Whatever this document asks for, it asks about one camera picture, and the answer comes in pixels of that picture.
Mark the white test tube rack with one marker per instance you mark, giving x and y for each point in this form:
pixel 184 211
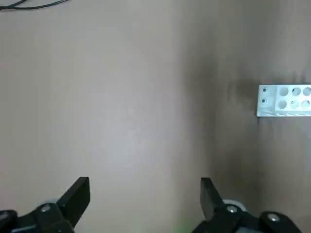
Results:
pixel 269 109

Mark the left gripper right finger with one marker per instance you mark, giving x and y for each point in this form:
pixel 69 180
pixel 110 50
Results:
pixel 210 199

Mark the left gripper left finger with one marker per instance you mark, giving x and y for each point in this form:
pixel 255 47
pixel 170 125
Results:
pixel 77 194

